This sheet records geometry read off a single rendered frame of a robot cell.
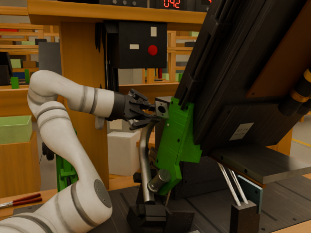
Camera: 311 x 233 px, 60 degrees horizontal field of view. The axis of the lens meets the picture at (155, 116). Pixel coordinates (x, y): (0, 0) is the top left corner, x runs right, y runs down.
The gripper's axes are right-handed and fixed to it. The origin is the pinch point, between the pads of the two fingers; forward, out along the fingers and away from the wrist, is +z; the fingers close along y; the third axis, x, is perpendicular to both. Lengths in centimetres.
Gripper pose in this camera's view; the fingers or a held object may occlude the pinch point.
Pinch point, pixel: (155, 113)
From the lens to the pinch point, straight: 79.9
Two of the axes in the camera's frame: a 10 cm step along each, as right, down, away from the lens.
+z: 8.9, 1.8, 4.2
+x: -4.4, 5.2, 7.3
